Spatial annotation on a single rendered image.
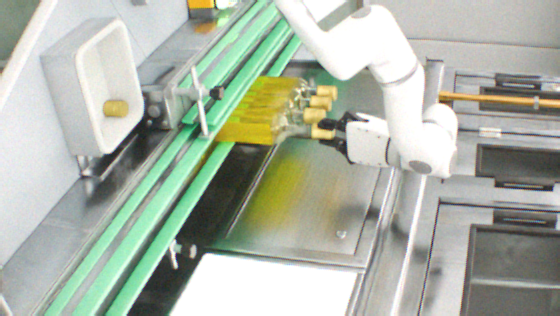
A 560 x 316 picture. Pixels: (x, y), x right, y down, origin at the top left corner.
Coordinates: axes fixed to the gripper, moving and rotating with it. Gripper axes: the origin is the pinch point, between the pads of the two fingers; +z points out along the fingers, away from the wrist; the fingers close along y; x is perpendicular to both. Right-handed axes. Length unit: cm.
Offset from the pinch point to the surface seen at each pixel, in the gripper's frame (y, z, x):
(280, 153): -13.0, 16.9, -4.5
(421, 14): -211, 186, -553
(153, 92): 15.2, 29.0, 20.0
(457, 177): -17.0, -24.7, -17.0
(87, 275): 5, 13, 60
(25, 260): 7, 24, 64
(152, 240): -3.1, 15.8, 41.6
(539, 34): -228, 44, -590
